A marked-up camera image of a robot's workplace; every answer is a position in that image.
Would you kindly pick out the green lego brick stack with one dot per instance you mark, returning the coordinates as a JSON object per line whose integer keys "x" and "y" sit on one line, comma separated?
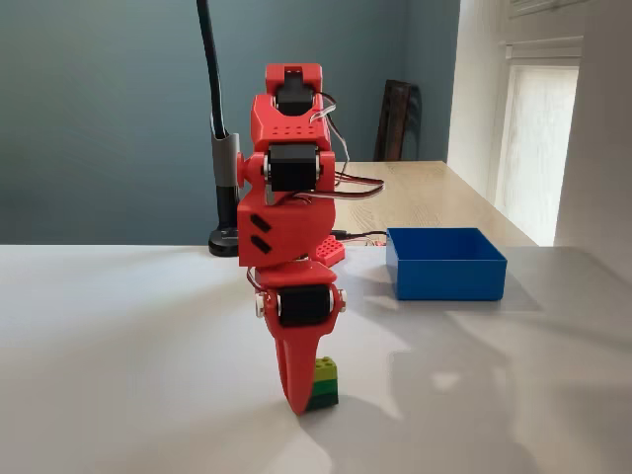
{"x": 326, "y": 387}

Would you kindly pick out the red robot arm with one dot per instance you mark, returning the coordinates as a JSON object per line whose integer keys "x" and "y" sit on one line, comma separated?
{"x": 286, "y": 227}

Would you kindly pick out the blue plastic bin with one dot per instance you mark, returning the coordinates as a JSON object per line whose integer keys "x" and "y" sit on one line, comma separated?
{"x": 447, "y": 269}

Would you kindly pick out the light wooden table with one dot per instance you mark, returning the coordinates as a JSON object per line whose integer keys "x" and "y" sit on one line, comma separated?
{"x": 419, "y": 197}

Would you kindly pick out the grey sleeve on stand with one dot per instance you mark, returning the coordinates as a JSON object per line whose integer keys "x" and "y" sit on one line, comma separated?
{"x": 226, "y": 160}

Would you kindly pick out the dark wooden board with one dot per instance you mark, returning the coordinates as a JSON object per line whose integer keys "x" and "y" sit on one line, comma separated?
{"x": 397, "y": 121}

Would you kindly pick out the black gooseneck stand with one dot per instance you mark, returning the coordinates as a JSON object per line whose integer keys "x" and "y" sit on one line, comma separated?
{"x": 216, "y": 89}

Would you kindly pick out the white window blind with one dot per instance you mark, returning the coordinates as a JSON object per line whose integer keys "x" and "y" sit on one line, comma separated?
{"x": 540, "y": 138}

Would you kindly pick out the red robot base plate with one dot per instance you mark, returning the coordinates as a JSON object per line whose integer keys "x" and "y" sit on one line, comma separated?
{"x": 332, "y": 249}

